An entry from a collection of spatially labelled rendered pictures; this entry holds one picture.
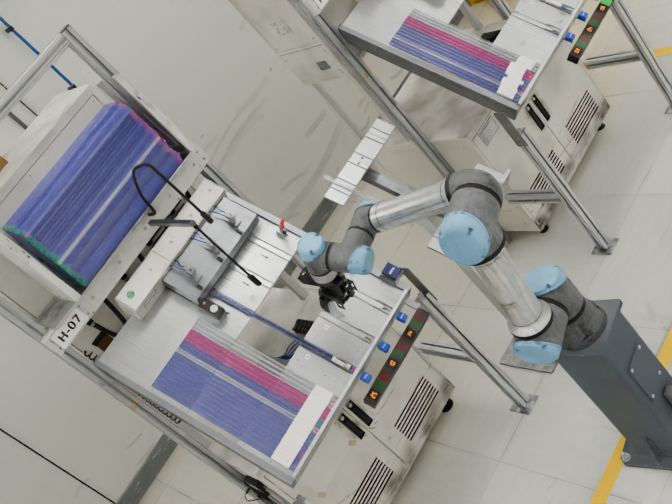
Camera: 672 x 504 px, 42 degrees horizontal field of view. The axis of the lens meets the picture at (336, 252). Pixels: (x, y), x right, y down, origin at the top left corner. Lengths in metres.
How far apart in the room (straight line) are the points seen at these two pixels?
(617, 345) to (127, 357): 1.43
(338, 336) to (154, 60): 2.21
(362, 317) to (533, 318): 0.68
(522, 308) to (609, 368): 0.40
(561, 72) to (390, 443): 1.67
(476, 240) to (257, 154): 2.88
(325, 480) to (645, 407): 1.08
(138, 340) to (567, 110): 2.01
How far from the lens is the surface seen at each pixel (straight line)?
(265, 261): 2.78
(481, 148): 3.38
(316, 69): 3.51
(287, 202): 4.78
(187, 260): 2.76
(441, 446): 3.31
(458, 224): 1.92
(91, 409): 4.36
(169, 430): 2.90
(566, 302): 2.30
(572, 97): 3.80
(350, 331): 2.66
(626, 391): 2.53
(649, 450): 2.77
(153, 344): 2.74
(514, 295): 2.10
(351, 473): 3.08
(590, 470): 2.92
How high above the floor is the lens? 2.23
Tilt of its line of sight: 29 degrees down
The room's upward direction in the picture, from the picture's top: 45 degrees counter-clockwise
